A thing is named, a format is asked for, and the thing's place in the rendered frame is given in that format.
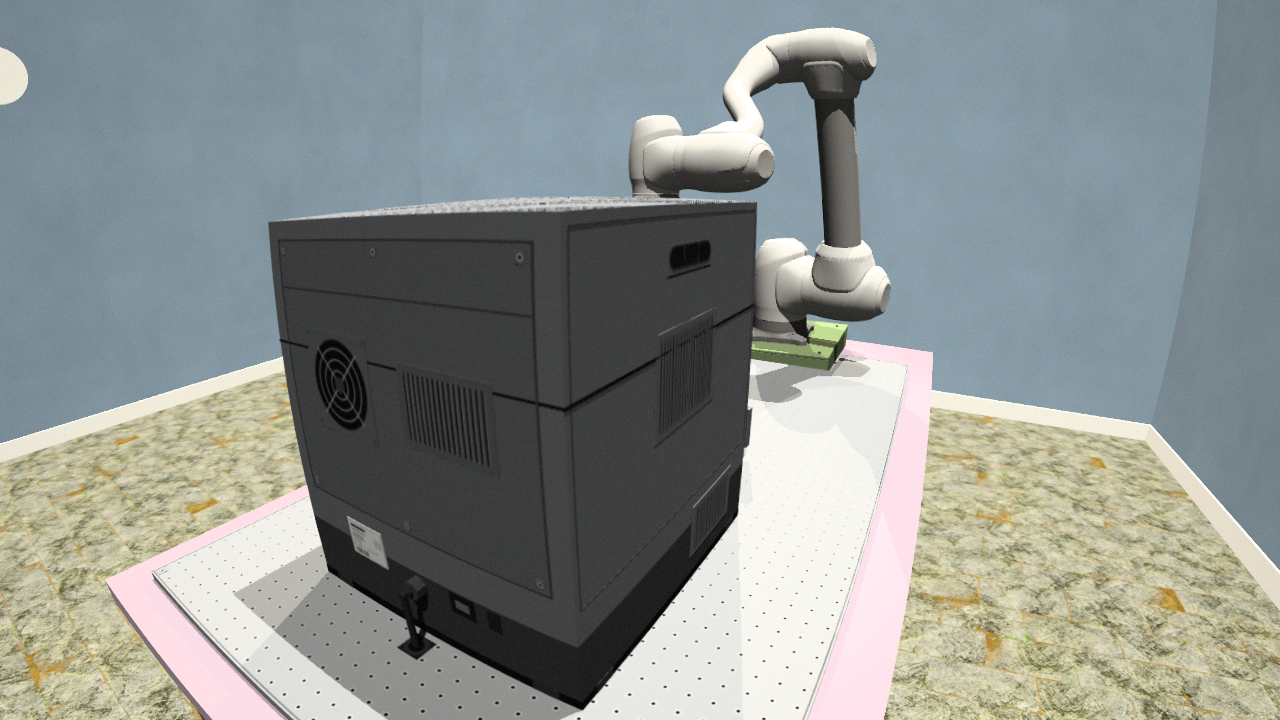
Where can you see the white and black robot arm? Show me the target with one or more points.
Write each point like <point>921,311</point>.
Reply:
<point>844,283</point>

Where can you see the dark grey instrument cabinet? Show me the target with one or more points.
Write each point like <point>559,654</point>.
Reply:
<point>537,413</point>

